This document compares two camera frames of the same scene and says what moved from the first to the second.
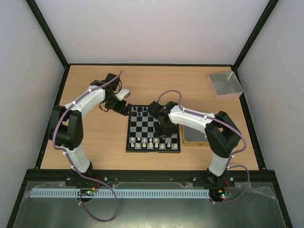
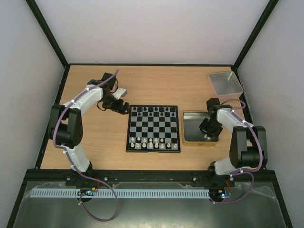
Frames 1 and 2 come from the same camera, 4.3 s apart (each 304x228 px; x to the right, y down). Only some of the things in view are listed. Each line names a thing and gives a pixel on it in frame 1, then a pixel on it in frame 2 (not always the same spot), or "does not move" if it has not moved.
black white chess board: [141, 136] does not move
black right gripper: [165, 129] to [208, 128]
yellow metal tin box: [190, 137] does not move
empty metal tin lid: [224, 85] does not move
